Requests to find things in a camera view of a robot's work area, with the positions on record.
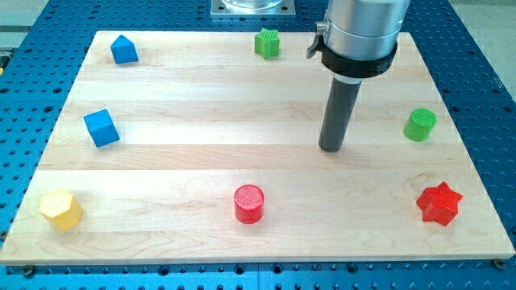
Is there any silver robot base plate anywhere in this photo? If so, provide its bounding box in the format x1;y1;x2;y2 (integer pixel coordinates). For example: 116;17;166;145
210;0;296;19

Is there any green star block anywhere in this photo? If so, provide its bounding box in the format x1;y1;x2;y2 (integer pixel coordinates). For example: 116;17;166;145
254;28;280;60

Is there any yellow hexagon block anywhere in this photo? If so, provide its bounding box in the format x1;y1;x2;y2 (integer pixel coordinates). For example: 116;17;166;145
39;189;83;231

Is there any light wooden board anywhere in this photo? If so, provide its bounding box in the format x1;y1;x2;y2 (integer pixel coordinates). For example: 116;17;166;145
1;31;514;265

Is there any blue pentagon house block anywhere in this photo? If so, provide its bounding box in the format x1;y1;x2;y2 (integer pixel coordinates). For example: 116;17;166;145
110;35;139;64

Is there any red cylinder block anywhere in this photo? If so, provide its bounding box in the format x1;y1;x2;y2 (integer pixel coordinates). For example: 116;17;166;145
233;184;264;224

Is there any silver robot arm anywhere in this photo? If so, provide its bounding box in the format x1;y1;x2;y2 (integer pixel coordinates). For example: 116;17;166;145
306;0;410;85

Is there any green cylinder block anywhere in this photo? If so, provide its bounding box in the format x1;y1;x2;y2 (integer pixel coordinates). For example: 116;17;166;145
403;108;438;142

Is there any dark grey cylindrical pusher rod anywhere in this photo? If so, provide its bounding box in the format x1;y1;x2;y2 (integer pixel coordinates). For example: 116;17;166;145
318;75;362;152

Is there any red star block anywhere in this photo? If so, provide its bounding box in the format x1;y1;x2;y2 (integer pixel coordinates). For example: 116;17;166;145
416;181;464;226

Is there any blue cube block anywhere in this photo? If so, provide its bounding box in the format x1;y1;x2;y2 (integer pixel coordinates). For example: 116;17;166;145
83;110;119;147

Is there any blue perforated metal plate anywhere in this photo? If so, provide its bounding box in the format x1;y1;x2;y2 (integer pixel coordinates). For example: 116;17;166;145
1;1;515;289

